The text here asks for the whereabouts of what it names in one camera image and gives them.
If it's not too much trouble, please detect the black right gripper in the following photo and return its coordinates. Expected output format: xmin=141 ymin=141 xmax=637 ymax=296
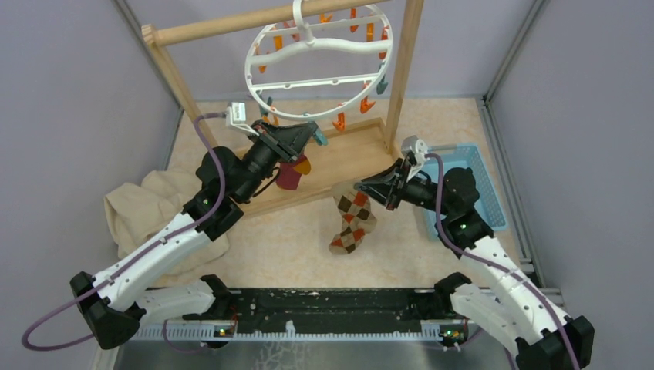
xmin=356 ymin=157 xmax=452 ymax=216

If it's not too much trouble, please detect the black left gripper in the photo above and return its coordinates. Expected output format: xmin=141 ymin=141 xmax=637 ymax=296
xmin=236 ymin=119 xmax=319 ymax=203

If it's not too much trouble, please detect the purple red striped sock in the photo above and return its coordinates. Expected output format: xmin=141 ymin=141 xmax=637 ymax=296
xmin=275 ymin=154 xmax=312 ymax=190

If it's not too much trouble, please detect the beige argyle sock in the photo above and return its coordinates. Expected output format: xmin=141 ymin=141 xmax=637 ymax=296
xmin=329 ymin=183 xmax=377 ymax=255

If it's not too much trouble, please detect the teal clothes clip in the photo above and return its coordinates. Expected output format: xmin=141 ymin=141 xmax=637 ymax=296
xmin=312 ymin=128 xmax=329 ymax=146
xmin=376 ymin=73 xmax=389 ymax=96

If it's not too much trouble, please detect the wooden hanger stand frame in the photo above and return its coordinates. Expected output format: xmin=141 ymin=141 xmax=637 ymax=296
xmin=141 ymin=1 xmax=423 ymax=217

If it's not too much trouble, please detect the orange front clothes clip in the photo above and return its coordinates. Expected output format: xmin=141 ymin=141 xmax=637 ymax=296
xmin=332 ymin=109 xmax=346 ymax=132

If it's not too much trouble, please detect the light blue plastic basket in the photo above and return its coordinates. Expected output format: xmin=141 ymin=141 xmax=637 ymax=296
xmin=422 ymin=143 xmax=507 ymax=242

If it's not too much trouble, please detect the white round clip hanger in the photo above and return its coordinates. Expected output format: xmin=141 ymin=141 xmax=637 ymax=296
xmin=244 ymin=1 xmax=394 ymax=121

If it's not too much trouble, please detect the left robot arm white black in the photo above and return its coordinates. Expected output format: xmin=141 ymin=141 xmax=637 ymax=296
xmin=70 ymin=120 xmax=319 ymax=349

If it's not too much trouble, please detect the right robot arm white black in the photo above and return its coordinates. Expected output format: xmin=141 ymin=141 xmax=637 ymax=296
xmin=355 ymin=155 xmax=595 ymax=369

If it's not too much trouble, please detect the orange right clothes clip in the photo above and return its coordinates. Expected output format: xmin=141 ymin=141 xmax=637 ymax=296
xmin=359 ymin=82 xmax=376 ymax=115

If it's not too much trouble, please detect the beige crumpled cloth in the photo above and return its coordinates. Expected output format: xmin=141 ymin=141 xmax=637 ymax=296
xmin=103 ymin=169 xmax=201 ymax=259

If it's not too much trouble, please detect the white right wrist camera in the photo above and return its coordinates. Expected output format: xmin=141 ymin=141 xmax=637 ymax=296
xmin=400 ymin=135 xmax=429 ymax=174

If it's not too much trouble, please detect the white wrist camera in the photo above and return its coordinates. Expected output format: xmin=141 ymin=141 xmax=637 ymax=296
xmin=225 ymin=102 xmax=258 ymax=136
xmin=400 ymin=135 xmax=429 ymax=174

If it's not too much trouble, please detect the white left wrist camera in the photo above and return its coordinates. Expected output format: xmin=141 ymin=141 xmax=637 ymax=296
xmin=225 ymin=102 xmax=258 ymax=136

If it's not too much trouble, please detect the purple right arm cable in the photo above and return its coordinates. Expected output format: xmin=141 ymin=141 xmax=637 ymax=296
xmin=425 ymin=152 xmax=581 ymax=370

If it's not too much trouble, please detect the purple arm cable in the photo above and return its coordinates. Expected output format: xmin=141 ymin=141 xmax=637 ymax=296
xmin=21 ymin=111 xmax=228 ymax=352
xmin=425 ymin=152 xmax=581 ymax=370

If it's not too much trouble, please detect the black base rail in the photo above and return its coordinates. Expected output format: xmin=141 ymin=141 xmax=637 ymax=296
xmin=133 ymin=288 xmax=478 ymax=347

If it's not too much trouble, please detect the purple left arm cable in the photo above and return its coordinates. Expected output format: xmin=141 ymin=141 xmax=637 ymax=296
xmin=21 ymin=111 xmax=228 ymax=352

